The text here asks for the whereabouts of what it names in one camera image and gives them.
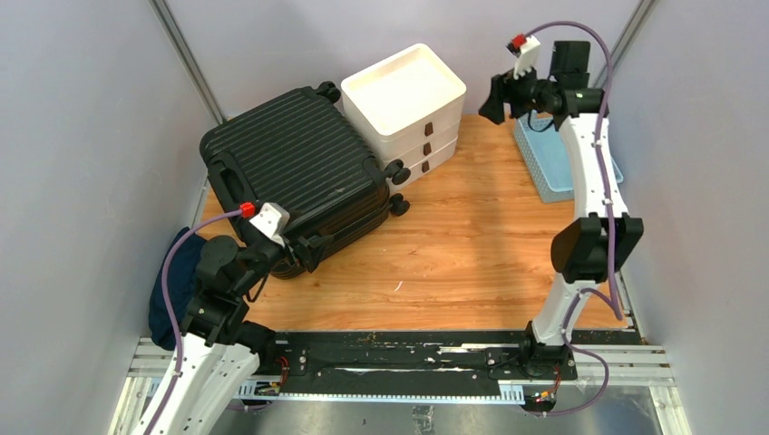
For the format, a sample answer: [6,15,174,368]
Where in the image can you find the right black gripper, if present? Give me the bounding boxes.
[478,59,558,126]

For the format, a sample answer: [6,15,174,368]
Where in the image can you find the light blue plastic basket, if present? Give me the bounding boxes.
[513,113,628,216]

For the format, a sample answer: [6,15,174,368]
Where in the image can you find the white three-drawer storage unit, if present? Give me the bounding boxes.
[341,43,466,194]

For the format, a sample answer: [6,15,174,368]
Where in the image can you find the black ribbed hard-shell suitcase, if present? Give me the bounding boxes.
[200,81,410,279]

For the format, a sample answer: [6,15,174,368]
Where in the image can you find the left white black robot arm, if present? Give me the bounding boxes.
[133,236,308,434]

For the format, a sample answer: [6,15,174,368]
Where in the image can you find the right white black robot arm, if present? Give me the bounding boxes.
[479,34,644,379]

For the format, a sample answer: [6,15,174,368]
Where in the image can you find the dark blue cloth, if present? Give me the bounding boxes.
[148,234,207,351]

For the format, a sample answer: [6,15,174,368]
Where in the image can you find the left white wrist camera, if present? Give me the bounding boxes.
[248,202,290,247]

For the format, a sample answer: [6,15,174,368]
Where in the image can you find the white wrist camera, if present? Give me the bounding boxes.
[506,34,541,80]
[248,202,290,247]

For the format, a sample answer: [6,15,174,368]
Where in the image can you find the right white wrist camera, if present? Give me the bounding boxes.
[506,34,541,80]

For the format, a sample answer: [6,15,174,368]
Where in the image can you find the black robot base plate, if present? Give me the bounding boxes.
[241,330,578,399]

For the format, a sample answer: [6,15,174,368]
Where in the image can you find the right aluminium frame post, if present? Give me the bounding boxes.
[610,0,657,73]

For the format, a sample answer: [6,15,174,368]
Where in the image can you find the aluminium frame post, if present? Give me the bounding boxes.
[610,0,657,73]
[149,0,226,124]

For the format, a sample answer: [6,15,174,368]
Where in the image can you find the left aluminium frame post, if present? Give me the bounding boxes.
[149,0,226,124]

